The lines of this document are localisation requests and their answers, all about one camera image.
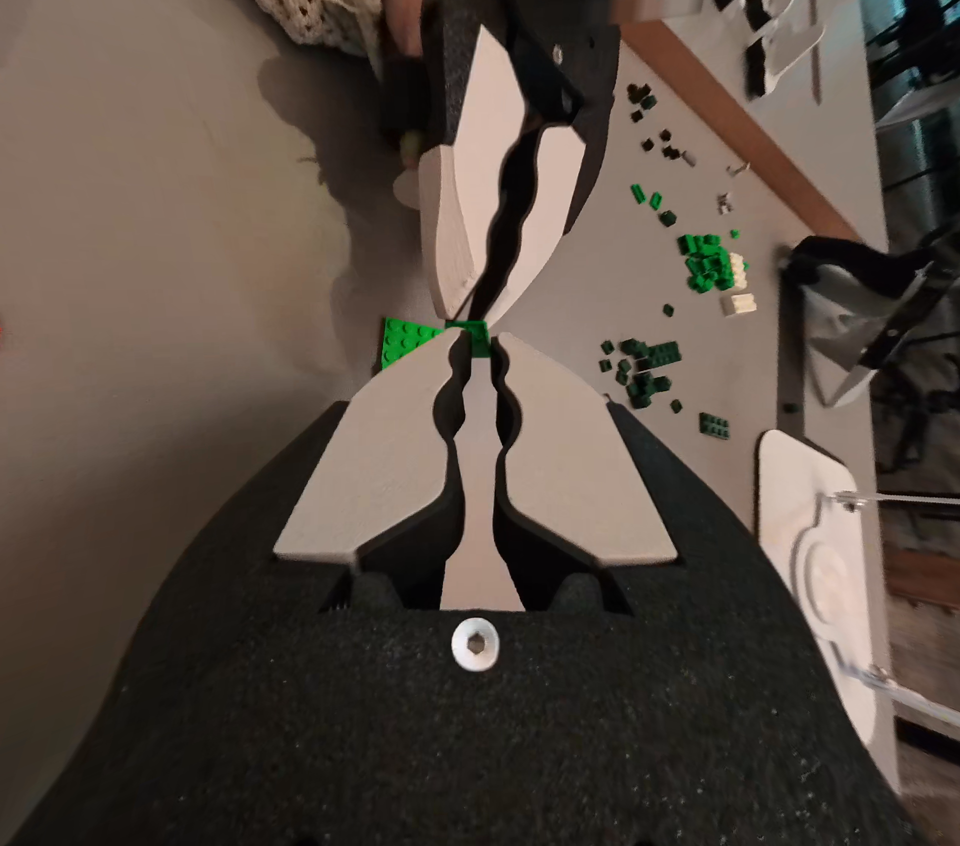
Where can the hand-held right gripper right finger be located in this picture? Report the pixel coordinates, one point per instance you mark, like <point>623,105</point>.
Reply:
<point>585,478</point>

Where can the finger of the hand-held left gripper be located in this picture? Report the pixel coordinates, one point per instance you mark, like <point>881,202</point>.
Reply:
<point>559,185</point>
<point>465,185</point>

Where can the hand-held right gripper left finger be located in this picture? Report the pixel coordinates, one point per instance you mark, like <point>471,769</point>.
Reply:
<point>367,478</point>

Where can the bright green square lego plate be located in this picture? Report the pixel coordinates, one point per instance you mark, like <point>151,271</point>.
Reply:
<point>409,339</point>

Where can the green L-shaped lego tile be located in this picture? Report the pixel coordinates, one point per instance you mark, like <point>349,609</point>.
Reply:
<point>475,337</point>

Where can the narrow bright green lego plate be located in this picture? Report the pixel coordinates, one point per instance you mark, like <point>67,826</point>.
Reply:
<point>638,194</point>

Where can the green lego piece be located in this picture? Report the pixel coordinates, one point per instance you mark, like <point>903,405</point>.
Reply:
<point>667,218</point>

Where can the group of black lego pieces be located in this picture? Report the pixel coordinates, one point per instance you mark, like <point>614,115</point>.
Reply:
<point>652,118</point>

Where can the pile of dark green lego pieces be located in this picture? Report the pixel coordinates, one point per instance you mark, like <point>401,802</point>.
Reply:
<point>641,373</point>

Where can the dark green lego plate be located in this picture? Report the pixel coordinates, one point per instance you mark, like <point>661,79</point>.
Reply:
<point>715,426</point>

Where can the pile of bright green lego pieces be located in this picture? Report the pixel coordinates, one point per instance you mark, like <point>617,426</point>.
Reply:
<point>705,261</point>

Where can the cluster of grey lego pieces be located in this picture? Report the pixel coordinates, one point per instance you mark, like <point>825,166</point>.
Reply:
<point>727,197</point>

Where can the white lego brick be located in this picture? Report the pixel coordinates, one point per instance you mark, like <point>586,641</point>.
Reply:
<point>739,304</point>
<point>740,268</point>

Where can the person's left hand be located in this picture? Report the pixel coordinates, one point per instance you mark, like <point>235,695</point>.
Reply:
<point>405,5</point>

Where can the white book stand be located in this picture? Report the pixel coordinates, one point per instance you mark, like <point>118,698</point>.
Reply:
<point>810,561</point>

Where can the grey table with wooden edge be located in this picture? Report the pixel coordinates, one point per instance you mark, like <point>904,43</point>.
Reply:
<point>817,133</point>

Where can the idle black white gripper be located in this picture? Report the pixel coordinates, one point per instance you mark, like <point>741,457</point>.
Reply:
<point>847,313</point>

